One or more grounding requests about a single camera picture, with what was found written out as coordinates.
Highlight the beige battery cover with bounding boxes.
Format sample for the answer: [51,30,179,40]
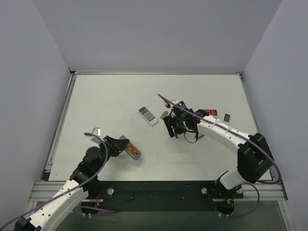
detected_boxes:
[160,111,169,120]

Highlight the beige remote control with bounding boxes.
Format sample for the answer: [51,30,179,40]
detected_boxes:
[125,141,141,160]

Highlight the red orange battery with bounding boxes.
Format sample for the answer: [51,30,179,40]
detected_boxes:
[128,145,138,155]

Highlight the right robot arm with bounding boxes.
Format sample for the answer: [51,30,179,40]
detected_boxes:
[163,100,273,190]

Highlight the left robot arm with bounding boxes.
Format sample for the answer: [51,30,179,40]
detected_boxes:
[14,132,130,231]

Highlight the grey white remote control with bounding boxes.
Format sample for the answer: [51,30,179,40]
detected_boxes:
[138,107,158,126]

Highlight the red white remote control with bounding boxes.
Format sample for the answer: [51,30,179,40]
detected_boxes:
[204,109,218,117]

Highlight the slim white remote control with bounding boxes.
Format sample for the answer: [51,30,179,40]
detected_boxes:
[223,114,231,125]

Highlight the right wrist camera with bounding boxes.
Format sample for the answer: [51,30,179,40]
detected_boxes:
[165,100,179,108]

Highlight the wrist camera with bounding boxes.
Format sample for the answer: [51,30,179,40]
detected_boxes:
[165,100,179,108]
[90,127,101,145]

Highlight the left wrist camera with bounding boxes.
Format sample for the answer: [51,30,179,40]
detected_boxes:
[90,127,101,145]

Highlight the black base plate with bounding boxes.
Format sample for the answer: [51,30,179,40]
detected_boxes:
[80,180,244,214]

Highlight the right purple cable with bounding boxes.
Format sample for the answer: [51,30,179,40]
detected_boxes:
[157,93,282,184]

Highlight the aluminium frame rail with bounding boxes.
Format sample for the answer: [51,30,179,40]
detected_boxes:
[28,181,288,202]

